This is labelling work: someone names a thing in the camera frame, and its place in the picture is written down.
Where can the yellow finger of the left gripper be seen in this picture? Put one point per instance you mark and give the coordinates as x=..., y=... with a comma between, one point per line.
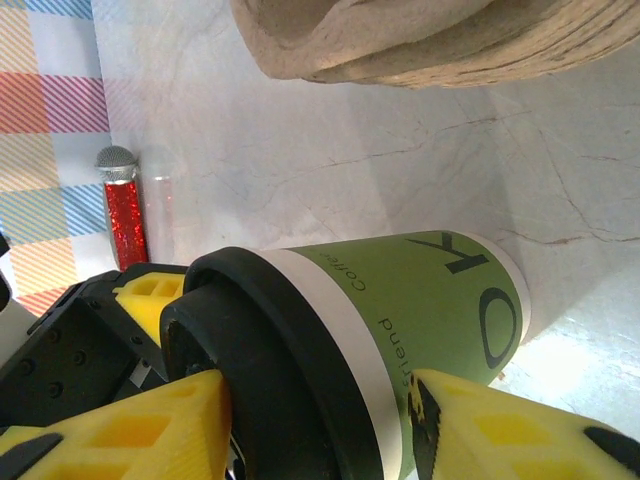
x=150, y=295

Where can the black plastic cup lid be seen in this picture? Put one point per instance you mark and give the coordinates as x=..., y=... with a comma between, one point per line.
x=280, y=350

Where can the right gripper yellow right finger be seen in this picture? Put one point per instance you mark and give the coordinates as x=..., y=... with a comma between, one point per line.
x=525, y=440

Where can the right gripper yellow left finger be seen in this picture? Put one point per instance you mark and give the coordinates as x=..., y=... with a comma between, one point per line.
x=125, y=440

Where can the green white paper cup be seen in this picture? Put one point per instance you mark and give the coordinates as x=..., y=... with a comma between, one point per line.
x=440, y=320

